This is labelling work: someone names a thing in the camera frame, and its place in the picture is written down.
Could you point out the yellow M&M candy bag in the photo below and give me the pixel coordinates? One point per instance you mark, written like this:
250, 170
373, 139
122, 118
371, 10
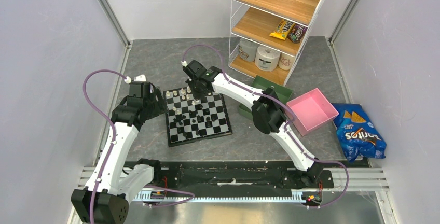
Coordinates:
282, 30

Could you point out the pink square tray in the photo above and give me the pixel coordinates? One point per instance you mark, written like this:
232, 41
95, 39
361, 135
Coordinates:
311, 111

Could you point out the grey mug with drawing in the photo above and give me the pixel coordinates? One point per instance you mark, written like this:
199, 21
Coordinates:
247, 50

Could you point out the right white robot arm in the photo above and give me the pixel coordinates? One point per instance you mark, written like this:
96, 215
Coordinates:
268, 113

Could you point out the blue Doritos chip bag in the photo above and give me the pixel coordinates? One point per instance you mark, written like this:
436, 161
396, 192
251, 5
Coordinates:
357, 134

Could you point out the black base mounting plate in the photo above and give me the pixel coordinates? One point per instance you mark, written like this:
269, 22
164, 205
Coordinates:
228, 179

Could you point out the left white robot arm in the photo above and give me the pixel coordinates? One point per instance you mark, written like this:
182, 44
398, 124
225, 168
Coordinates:
106, 196

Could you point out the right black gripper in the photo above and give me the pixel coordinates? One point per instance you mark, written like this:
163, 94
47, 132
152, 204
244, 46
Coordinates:
197, 95

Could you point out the white wire wooden shelf unit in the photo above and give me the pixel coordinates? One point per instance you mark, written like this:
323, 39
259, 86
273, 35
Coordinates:
254, 20

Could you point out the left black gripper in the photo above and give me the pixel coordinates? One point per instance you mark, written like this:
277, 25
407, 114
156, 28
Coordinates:
160, 106

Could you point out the brown M&M candy bag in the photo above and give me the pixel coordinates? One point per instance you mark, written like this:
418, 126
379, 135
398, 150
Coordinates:
297, 33

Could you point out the black white chessboard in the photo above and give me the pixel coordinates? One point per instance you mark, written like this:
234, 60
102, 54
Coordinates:
188, 121

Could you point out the white toilet paper roll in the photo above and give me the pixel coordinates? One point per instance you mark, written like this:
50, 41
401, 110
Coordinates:
266, 58

